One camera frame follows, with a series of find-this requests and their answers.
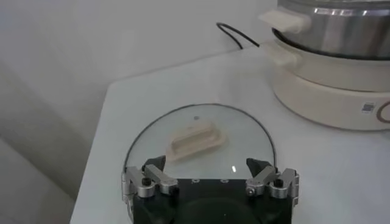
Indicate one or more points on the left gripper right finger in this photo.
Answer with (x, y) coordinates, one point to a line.
(262, 178)

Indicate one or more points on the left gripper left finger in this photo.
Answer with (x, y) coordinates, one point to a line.
(158, 176)

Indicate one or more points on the round glass pot lid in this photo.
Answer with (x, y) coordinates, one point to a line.
(243, 137)

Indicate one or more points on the stainless steel steamer basket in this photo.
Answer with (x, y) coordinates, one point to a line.
(350, 33)

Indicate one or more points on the cream white electric cooker base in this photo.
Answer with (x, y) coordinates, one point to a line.
(320, 100)

